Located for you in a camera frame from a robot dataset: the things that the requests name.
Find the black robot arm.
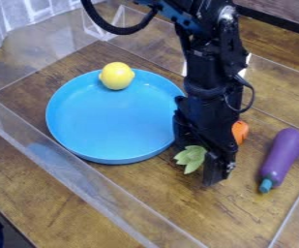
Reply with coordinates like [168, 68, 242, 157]
[134, 0, 248, 186]

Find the blue round plate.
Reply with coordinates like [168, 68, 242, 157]
[46, 70, 184, 165]

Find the purple toy eggplant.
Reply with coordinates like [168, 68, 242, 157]
[260, 128, 299, 193]

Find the yellow toy lemon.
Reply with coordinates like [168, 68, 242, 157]
[100, 62, 136, 90]

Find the clear acrylic enclosure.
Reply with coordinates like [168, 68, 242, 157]
[0, 12, 299, 248]

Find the white curtain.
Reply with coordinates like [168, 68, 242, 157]
[0, 0, 82, 46]

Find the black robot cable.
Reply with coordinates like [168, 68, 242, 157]
[80, 0, 160, 36]

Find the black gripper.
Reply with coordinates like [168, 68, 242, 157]
[174, 83, 244, 187]

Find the orange toy carrot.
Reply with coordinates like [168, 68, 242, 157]
[174, 120, 250, 174]

